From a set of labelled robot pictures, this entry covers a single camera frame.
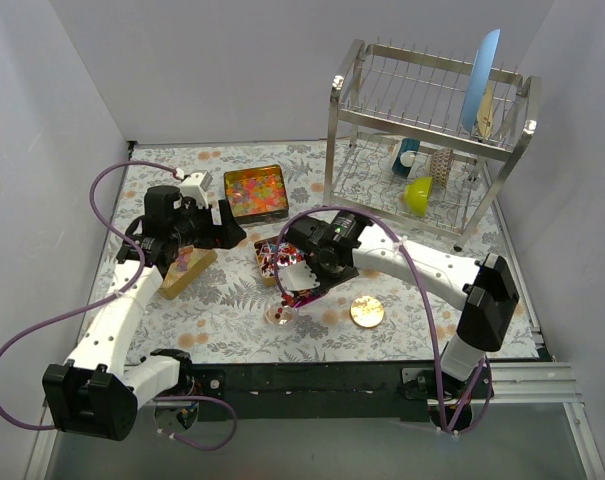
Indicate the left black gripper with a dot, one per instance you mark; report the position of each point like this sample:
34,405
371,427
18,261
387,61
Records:
222,223

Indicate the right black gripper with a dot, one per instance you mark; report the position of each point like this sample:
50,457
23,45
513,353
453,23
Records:
296,232

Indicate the magenta plastic scoop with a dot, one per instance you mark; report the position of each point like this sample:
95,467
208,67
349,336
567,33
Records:
298,299

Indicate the gold tin with lollipops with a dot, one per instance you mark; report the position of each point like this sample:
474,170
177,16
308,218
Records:
270,255

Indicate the clear glass jar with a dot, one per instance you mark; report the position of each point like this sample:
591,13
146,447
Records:
278,314

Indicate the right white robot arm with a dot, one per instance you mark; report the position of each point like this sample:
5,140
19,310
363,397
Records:
484,291

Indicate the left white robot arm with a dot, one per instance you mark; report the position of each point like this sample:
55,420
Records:
93,393

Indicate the gold tin with jelly candies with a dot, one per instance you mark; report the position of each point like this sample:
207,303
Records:
256,194

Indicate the gold tin with pale candies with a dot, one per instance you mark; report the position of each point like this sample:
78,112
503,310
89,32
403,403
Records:
188,266

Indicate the round gold lid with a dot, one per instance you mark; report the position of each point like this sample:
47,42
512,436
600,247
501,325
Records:
367,311

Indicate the yellow-green plastic bowl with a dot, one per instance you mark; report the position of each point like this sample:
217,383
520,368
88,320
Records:
417,195

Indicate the teal cup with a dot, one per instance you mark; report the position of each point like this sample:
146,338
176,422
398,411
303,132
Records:
405,154

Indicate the floral tablecloth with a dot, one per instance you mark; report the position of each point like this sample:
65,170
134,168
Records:
218,318

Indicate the patterned mug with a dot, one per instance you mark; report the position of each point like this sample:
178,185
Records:
440,166

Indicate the steel dish rack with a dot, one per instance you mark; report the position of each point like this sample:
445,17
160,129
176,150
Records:
382,94

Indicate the cream patterned plate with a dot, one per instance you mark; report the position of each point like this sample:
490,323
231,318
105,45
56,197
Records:
484,118

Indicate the blue plate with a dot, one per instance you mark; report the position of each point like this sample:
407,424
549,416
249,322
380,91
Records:
478,79

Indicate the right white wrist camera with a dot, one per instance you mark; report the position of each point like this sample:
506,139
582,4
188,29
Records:
298,277

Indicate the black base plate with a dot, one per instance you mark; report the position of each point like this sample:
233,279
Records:
401,390

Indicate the aluminium rail frame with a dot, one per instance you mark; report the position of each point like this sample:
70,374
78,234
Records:
535,428

